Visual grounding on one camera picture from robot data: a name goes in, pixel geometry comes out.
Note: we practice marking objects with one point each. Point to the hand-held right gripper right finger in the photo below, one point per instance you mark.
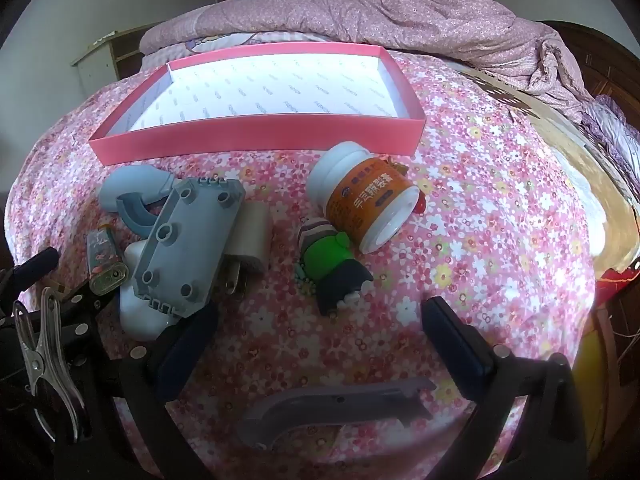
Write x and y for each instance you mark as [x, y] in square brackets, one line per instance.
[460, 355]

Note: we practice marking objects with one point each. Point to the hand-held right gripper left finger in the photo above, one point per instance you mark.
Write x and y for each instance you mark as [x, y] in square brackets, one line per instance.
[182, 355]

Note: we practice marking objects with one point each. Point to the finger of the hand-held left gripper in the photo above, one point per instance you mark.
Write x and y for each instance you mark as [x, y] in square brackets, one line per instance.
[35, 266]
[75, 312]

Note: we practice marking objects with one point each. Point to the green printed lighter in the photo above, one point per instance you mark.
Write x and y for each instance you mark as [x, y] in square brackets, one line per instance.
[102, 260]

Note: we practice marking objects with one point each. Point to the grey studded plastic plate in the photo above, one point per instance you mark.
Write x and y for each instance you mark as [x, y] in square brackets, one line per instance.
[185, 245]

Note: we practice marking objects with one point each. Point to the blue-grey plastic piece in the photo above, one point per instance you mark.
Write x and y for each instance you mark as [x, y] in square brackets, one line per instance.
[132, 180]

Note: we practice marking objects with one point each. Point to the white jar with orange label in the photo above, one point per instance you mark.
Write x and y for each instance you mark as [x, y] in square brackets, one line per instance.
[360, 200]

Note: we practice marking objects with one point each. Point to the shallow pink cardboard box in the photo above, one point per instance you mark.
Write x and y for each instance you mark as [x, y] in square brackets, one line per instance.
[250, 137]

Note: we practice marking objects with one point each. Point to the metal spring clip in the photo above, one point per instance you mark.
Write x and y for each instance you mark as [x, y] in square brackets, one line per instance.
[40, 360]

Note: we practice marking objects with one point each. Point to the white plastic case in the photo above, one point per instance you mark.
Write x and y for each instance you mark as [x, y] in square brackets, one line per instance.
[137, 315]

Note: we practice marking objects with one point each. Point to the pink floral bedsheet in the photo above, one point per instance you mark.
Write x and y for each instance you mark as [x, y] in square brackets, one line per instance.
[500, 240]

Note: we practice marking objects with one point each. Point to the white charger plug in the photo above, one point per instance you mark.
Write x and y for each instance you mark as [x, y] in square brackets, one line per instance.
[250, 240]

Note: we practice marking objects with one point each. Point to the cartoon figure toy green shirt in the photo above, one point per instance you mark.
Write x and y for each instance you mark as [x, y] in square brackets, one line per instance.
[330, 255]

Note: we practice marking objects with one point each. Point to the red cloth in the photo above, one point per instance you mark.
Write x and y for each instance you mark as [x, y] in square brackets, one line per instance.
[617, 280]

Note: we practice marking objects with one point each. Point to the pale bedside cabinet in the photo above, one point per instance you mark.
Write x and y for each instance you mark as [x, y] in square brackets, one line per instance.
[100, 60]

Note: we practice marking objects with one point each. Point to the golden dotted blanket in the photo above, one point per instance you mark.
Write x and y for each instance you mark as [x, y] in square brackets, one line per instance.
[565, 140]

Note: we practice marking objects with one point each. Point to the purple pillow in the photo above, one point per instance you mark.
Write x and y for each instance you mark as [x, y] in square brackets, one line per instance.
[617, 130]

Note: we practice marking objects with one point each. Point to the cartoon printed blanket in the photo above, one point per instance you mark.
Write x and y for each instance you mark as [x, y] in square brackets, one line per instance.
[215, 40]

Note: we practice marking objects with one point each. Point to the dark wooden headboard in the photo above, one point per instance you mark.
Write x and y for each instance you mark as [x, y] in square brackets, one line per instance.
[605, 60]

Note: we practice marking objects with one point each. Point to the pink floral quilt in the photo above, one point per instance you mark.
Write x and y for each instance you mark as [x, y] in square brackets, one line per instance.
[375, 15]

